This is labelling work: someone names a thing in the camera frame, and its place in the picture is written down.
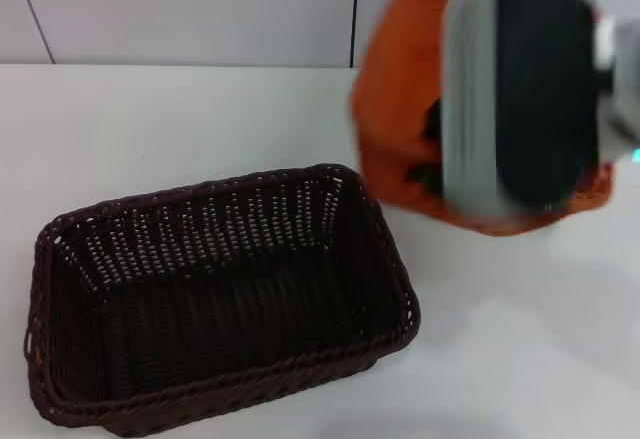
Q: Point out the gray wall seam strip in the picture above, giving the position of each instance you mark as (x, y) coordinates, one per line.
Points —
(32, 11)

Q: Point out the orange woven basket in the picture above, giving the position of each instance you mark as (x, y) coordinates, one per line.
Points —
(392, 109)

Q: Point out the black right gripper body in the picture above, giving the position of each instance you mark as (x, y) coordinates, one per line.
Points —
(433, 121)

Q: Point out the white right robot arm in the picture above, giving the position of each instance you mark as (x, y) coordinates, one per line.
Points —
(625, 74)

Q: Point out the dark brown woven basket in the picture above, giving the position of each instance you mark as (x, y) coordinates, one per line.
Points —
(225, 299)

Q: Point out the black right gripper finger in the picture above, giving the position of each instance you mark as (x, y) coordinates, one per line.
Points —
(425, 174)

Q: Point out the black wall seam strip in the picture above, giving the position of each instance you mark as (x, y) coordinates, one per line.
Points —
(355, 14)

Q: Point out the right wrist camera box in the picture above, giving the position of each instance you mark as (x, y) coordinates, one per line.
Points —
(525, 84)

